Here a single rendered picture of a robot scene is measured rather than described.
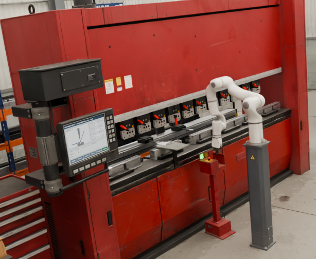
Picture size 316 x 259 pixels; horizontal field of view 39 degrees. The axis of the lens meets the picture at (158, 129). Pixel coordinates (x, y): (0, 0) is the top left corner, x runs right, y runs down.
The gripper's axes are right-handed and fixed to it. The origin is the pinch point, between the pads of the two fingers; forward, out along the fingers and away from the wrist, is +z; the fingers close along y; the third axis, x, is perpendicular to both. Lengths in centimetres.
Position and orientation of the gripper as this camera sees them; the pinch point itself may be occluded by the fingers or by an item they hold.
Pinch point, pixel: (217, 151)
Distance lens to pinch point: 443.2
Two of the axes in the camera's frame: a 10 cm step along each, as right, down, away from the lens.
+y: 6.5, 1.9, -7.3
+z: 0.6, 9.5, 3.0
